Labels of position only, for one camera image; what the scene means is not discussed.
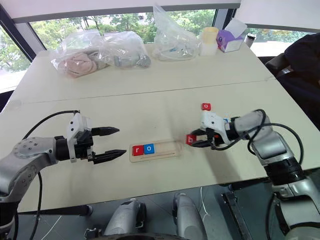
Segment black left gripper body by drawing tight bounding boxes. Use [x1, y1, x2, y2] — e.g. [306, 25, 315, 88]
[74, 130, 96, 162]

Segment red letter block b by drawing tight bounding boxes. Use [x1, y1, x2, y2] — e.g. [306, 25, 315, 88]
[185, 134, 198, 146]

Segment clear plastic bag grey items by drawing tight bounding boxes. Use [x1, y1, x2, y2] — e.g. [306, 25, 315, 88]
[99, 30, 152, 70]

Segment white bottle black cap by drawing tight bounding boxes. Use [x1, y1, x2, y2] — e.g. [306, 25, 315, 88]
[244, 32, 258, 50]

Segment black table support bar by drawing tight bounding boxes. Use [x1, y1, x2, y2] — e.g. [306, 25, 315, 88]
[18, 204, 94, 217]

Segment grey robot leg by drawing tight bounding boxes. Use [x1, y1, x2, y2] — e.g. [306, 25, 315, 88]
[172, 192, 208, 240]
[103, 198, 148, 238]

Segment pink cloth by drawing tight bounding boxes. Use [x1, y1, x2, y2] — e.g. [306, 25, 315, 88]
[64, 52, 99, 79]

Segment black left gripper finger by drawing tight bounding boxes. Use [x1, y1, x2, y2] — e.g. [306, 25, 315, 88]
[90, 126, 121, 137]
[92, 149, 128, 165]

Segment dark navy clothing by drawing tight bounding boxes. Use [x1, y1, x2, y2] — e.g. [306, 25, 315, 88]
[283, 31, 320, 85]

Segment black metal table leg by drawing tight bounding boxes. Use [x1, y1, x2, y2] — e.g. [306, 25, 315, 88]
[220, 190, 252, 240]

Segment tall clear plastic bag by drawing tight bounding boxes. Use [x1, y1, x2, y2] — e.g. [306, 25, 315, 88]
[152, 3, 202, 62]

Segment wooden letter tray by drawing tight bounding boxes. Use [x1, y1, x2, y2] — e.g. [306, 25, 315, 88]
[129, 139, 184, 164]

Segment black window frame post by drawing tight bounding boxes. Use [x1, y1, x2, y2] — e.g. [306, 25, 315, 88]
[214, 8, 238, 31]
[0, 4, 48, 64]

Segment black office chair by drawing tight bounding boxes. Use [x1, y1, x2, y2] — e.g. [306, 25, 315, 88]
[264, 53, 320, 131]

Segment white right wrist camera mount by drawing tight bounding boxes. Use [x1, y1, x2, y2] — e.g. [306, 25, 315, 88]
[199, 110, 231, 146]

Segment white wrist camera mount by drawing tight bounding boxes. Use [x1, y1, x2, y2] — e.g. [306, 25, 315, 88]
[199, 110, 231, 146]
[65, 112, 93, 164]

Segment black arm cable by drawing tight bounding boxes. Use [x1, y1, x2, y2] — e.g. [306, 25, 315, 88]
[11, 110, 81, 240]
[211, 109, 305, 240]

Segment white string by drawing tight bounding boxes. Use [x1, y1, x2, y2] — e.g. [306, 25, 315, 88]
[199, 186, 211, 227]

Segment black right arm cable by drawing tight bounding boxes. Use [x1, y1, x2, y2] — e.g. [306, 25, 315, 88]
[211, 109, 305, 240]

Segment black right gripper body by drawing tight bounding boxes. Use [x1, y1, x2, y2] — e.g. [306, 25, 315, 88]
[206, 127, 222, 150]

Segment clear plastic bag with cloth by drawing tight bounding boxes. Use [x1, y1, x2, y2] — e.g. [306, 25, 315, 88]
[49, 29, 109, 80]

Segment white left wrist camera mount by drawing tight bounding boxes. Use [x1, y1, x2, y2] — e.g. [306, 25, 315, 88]
[65, 112, 93, 164]

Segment purple tissue box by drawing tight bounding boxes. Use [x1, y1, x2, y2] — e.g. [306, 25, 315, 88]
[215, 18, 248, 54]

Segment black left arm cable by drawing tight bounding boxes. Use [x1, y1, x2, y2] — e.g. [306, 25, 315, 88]
[11, 110, 81, 240]

